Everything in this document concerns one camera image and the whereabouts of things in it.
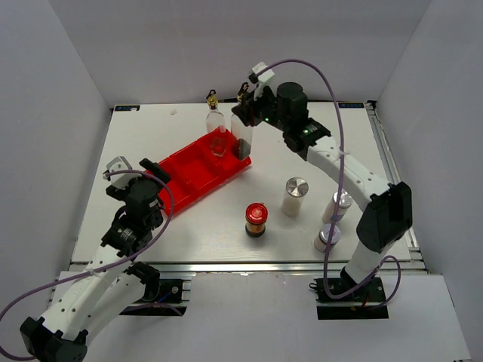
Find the clear liquid glass bottle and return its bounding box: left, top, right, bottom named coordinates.
left=205, top=89, right=226, bottom=158

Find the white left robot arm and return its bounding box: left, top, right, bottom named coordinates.
left=20, top=172, right=169, bottom=361

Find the dark liquid glass bottle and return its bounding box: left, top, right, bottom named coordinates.
left=229, top=83, right=253, bottom=161

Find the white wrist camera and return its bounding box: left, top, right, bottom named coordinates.
left=248, top=62, right=275, bottom=100
left=103, top=155, right=134, bottom=189

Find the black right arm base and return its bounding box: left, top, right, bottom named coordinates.
left=309, top=277, right=386, bottom=307

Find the red plastic organizer tray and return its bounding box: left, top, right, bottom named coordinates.
left=159, top=131, right=251, bottom=215

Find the silver lid white powder jar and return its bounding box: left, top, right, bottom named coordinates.
left=281, top=176, right=309, bottom=217

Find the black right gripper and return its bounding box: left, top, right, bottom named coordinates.
left=231, top=83, right=290, bottom=133

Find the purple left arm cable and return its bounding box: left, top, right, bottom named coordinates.
left=0, top=169, right=175, bottom=360

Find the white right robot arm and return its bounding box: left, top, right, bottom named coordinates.
left=232, top=82, right=413, bottom=301

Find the blue left table label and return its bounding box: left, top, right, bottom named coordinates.
left=114, top=105, right=140, bottom=112

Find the silver lid blue label jar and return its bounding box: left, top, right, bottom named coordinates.
left=321, top=189, right=353, bottom=224

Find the white lid brown spice jar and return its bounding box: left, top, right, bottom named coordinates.
left=314, top=223, right=341, bottom=253

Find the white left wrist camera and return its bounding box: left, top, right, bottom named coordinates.
left=103, top=155, right=134, bottom=189

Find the red lid dark sauce jar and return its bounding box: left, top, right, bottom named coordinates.
left=245, top=202, right=269, bottom=238

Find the blue table corner label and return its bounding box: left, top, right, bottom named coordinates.
left=338, top=102, right=365, bottom=109

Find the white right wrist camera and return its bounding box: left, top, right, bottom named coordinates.
left=248, top=62, right=275, bottom=100

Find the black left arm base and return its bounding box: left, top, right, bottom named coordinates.
left=127, top=279, right=191, bottom=309

